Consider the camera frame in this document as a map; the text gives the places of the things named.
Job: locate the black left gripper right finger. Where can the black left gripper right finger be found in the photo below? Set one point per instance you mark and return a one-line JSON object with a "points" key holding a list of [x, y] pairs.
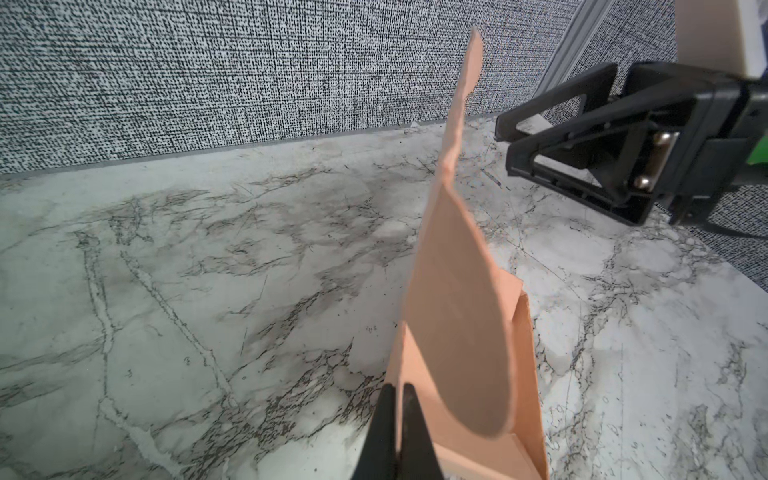
{"points": [[417, 459]]}

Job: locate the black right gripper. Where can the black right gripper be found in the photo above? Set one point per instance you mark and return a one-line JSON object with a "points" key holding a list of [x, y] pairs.
{"points": [[621, 156]]}

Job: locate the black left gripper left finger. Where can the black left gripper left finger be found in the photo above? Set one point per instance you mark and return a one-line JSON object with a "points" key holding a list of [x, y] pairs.
{"points": [[378, 456]]}

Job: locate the aluminium corner frame post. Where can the aluminium corner frame post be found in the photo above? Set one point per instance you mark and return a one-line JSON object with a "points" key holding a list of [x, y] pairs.
{"points": [[588, 17]]}

